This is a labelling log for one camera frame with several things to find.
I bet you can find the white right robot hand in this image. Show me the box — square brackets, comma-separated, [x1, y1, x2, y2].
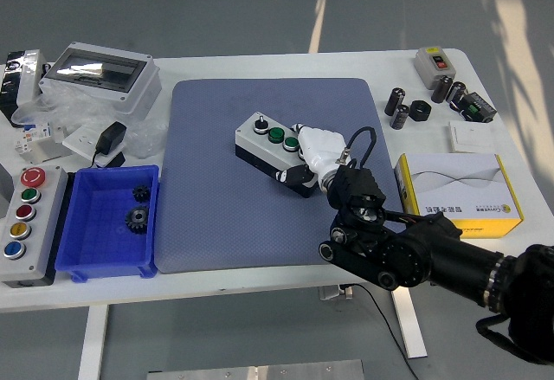
[272, 122, 348, 190]

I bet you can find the grey four-button control box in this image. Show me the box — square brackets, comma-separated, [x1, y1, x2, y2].
[235, 112, 321, 199]

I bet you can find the grey five-button control box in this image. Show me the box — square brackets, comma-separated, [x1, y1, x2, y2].
[0, 164, 70, 289]

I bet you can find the black cylindrical capacitor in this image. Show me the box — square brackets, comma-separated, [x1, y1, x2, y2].
[389, 103, 410, 130]
[445, 81, 467, 111]
[384, 87, 407, 117]
[430, 74, 454, 104]

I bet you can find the black hex nut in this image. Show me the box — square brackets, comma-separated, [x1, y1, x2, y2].
[409, 100, 433, 122]

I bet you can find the blue-grey table mat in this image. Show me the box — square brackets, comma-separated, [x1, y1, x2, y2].
[154, 77, 411, 274]

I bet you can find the yellow and white cardboard box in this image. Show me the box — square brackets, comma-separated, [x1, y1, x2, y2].
[393, 152, 524, 239]

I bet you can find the black module with green terminal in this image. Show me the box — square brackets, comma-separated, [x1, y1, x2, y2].
[458, 91, 498, 124]

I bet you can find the large black bevel gear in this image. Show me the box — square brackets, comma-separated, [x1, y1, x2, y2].
[124, 205, 151, 236]

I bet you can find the white table leg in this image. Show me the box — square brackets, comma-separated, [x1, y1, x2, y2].
[391, 287, 428, 359]
[77, 304, 109, 380]

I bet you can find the black power adapter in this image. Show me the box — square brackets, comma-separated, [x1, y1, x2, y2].
[89, 120, 128, 169]

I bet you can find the grey metal plate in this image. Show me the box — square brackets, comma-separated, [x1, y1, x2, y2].
[145, 358, 365, 380]

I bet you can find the blue plastic bin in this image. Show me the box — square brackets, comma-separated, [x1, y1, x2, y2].
[55, 164, 160, 284]

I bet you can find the clear plastic bag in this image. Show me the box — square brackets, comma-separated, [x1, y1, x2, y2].
[11, 81, 169, 159]

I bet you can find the black-white device in plastic wrap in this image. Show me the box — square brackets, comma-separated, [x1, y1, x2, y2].
[0, 49, 48, 128]

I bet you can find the grey push-button power switch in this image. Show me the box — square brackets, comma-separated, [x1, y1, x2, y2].
[413, 46, 459, 90]

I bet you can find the grey under-table bracket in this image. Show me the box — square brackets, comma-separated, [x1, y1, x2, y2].
[319, 284, 355, 301]

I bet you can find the white wall switch plate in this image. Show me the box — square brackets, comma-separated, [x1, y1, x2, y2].
[448, 119, 496, 154]

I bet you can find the grey enclosure with clear lid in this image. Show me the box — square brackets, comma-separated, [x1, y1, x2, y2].
[38, 42, 162, 116]

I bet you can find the black cable under table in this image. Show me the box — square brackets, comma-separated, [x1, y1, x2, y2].
[345, 283, 421, 380]

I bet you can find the white wall socket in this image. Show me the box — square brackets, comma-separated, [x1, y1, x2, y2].
[62, 124, 125, 168]

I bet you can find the grey metal rail piece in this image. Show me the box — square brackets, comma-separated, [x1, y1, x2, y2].
[32, 139, 73, 165]

